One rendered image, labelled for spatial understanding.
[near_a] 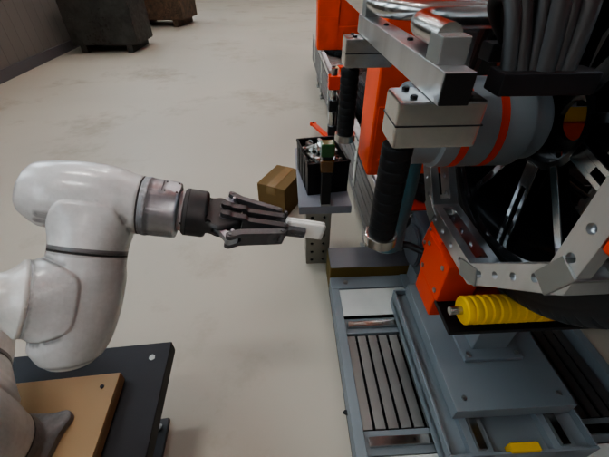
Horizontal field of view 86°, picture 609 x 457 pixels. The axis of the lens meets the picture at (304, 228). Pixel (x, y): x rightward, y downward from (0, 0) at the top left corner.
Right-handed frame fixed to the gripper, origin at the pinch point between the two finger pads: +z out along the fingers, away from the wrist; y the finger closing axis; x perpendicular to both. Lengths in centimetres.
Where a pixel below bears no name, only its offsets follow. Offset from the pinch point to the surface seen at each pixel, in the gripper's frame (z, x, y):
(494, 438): 58, 40, -20
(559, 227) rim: 38.0, -14.1, -8.8
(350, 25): 64, -18, 237
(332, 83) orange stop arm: 44, 10, 166
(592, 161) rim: 35.0, -24.7, -7.6
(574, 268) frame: 25.4, -16.0, -21.9
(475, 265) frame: 30.6, -2.5, -7.0
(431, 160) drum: 16.3, -17.0, -0.1
